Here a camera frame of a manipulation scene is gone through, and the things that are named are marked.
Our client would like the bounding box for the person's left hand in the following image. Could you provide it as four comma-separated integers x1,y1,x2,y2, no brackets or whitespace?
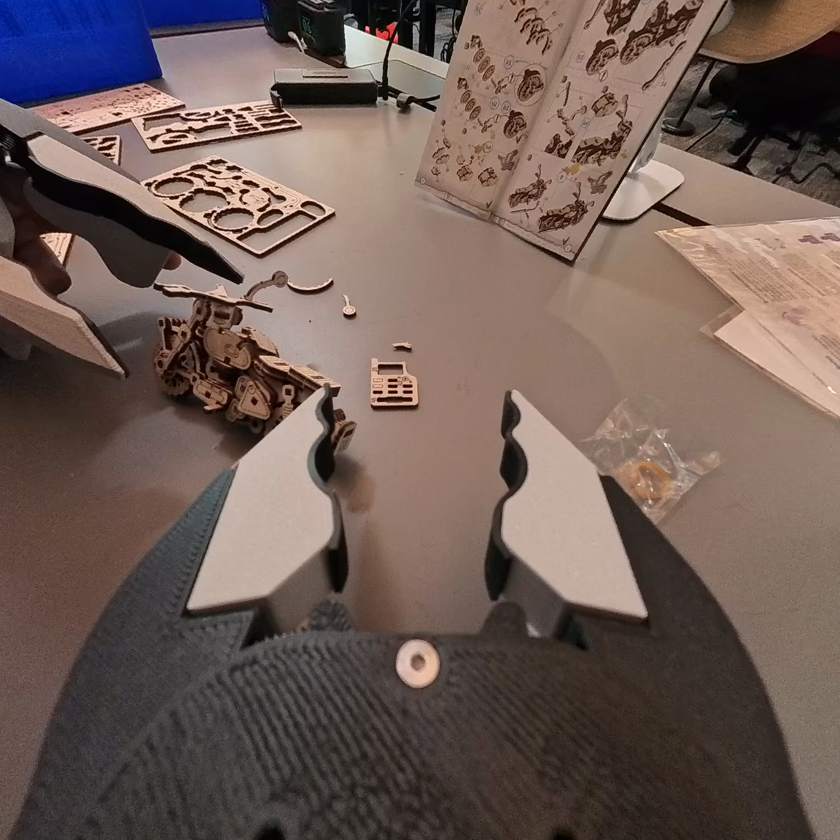
10,196,74,298

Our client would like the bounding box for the long wooden cut-out sheet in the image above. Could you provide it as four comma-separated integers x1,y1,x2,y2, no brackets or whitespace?
131,100,303,153

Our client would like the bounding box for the black power adapter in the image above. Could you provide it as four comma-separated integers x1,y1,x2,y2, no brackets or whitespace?
272,67,378,106

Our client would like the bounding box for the white stand base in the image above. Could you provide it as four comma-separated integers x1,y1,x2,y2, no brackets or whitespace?
602,125,703,221

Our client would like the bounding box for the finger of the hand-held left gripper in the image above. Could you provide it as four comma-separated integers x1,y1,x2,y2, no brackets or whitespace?
0,98,245,290
0,252,129,380

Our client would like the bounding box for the printed paper sheet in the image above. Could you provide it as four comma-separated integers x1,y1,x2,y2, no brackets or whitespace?
656,220,840,312

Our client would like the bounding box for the small wooden parts sheet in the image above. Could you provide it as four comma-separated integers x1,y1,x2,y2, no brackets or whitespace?
39,134,123,266

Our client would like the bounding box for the wooden motorcycle model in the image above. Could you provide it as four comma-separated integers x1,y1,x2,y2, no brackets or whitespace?
153,270,357,454

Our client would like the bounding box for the yellow rubber band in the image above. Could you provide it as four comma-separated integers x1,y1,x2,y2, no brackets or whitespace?
620,461,672,505

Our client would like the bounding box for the wooden sheet with round holes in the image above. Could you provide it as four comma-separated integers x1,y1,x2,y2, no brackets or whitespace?
141,155,336,256

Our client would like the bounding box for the black device with green display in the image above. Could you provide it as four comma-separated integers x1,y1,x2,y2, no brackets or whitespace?
298,0,347,56

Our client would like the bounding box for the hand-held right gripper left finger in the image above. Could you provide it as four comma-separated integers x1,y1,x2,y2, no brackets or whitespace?
185,384,349,636

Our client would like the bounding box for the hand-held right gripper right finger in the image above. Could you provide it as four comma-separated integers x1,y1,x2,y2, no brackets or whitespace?
484,389,651,642

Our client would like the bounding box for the small wooden slotted panel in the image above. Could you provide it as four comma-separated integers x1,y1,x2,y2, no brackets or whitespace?
369,357,420,410

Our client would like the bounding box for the paper in clear sleeve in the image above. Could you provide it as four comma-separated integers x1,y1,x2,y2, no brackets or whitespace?
701,298,840,419

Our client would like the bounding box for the blue plastic bin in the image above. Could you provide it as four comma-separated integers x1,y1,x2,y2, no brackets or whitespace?
0,0,164,109

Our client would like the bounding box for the uncut wooden parts sheet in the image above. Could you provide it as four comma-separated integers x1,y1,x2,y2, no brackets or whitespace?
33,84,186,135

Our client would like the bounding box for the tan chair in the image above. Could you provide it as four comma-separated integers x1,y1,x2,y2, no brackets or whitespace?
699,0,840,73

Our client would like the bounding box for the clear plastic bag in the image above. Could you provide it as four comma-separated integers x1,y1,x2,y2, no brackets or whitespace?
581,397,721,524

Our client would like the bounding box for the assembly instruction booklet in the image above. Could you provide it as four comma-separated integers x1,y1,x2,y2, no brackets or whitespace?
415,0,729,263

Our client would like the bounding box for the black office chair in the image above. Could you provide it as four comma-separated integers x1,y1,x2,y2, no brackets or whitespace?
712,62,840,186

